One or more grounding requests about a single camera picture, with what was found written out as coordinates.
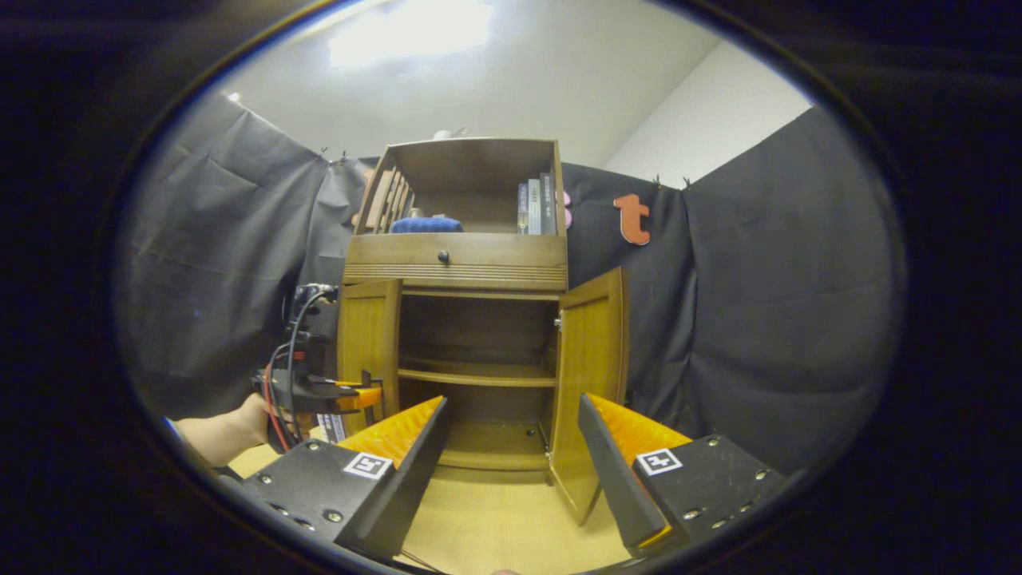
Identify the wooden cabinet door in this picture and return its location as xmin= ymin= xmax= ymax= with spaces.
xmin=548 ymin=267 xmax=630 ymax=526
xmin=336 ymin=279 xmax=403 ymax=426

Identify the wooden double-door shoe cabinet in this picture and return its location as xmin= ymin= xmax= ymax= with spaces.
xmin=342 ymin=137 xmax=569 ymax=472

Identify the black backdrop cloth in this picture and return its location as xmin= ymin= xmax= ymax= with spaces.
xmin=116 ymin=92 xmax=907 ymax=476

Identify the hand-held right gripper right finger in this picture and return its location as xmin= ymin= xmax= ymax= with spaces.
xmin=577 ymin=391 xmax=787 ymax=557

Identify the wooden cabinet drawer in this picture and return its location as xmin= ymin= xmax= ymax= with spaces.
xmin=346 ymin=233 xmax=568 ymax=270

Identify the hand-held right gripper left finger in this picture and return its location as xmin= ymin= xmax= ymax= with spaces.
xmin=244 ymin=397 xmax=450 ymax=560

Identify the red cable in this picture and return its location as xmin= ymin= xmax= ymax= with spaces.
xmin=263 ymin=363 xmax=293 ymax=453

